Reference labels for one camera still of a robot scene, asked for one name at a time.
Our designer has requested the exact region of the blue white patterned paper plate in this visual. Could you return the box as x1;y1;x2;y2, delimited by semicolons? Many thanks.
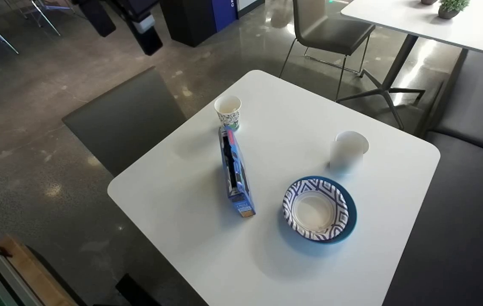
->
280;175;350;243

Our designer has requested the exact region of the blue bowl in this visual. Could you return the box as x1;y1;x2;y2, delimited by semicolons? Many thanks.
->
277;173;360;246

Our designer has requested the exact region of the blue rectangular box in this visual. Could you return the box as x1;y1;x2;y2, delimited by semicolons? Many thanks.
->
217;125;257;219

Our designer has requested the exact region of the patterned white paper cup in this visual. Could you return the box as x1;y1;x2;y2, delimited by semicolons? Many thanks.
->
326;129;371;173
212;93;243;132

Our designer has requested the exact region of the dark grey chair seat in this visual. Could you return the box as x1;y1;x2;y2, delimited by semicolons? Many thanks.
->
61;66;189;176

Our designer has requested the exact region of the black and blue cabinet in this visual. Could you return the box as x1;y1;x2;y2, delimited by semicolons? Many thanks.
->
158;0;240;47

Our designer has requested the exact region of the black chair with metal legs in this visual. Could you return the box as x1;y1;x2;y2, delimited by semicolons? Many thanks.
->
279;0;377;102

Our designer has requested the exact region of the black table base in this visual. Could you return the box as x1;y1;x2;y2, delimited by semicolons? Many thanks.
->
114;272;163;306

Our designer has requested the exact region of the wooden pallet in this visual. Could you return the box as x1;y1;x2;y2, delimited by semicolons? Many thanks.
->
0;234;78;306

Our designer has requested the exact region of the small green potted plant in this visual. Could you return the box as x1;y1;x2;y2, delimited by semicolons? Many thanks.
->
437;0;473;22

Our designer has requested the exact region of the white side table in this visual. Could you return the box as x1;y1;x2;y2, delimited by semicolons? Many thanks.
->
337;0;483;134

